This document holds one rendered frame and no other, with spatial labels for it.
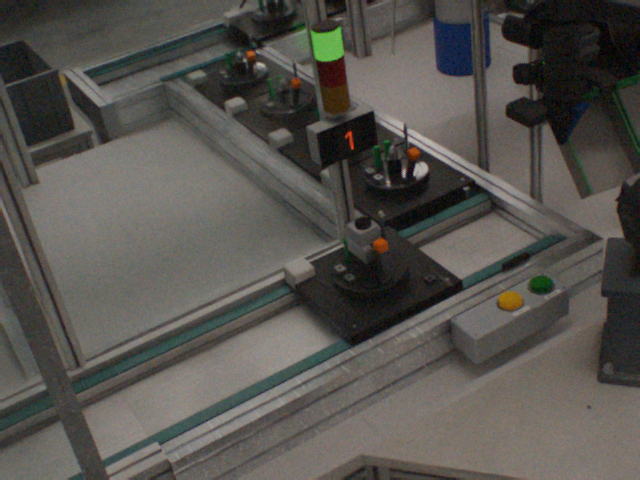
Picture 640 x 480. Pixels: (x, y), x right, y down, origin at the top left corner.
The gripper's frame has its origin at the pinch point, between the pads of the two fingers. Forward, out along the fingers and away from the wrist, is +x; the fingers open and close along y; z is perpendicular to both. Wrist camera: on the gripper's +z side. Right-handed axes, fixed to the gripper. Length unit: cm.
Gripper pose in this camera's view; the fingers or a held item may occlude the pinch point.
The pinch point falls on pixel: (561, 125)
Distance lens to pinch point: 156.7
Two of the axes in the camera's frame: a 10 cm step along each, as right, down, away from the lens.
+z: -5.0, -4.4, 7.5
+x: 1.4, 8.1, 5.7
